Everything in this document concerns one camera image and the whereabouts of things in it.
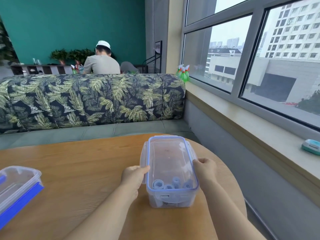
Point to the teal and white case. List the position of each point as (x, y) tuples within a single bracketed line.
[(311, 146)]

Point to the person's right forearm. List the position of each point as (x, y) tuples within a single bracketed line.
[(225, 209)]

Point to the grey green sofa seat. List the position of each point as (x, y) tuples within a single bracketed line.
[(100, 132)]

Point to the person's right thumb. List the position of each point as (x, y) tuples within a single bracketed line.
[(195, 165)]

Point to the light blue rolled cloth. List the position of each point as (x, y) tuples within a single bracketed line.
[(188, 184), (169, 186), (157, 183), (176, 181)]

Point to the person's right hand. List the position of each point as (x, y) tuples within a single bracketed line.
[(206, 171)]

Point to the green potted plant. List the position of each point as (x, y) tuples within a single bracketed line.
[(80, 55), (59, 55)]

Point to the clear lid with blue seal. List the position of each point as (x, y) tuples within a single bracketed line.
[(170, 157)]

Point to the leaf print sofa backrest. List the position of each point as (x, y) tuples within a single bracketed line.
[(92, 99)]

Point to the beige windowsill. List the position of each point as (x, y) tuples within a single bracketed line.
[(252, 132)]

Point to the person's left thumb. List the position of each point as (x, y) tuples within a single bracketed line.
[(143, 169)]

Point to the person's left hand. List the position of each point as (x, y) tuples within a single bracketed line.
[(131, 179)]

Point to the clear box with blue clip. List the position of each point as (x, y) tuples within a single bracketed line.
[(17, 192)]

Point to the large leafy plant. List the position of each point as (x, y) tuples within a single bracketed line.
[(7, 46)]

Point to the person's left forearm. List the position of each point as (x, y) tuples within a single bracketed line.
[(105, 214)]

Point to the low wooden shelf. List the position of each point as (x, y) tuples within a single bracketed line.
[(41, 69)]

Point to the grey window frame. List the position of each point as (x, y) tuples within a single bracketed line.
[(250, 54)]

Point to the clear plastic storage box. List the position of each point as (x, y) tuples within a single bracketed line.
[(172, 197)]

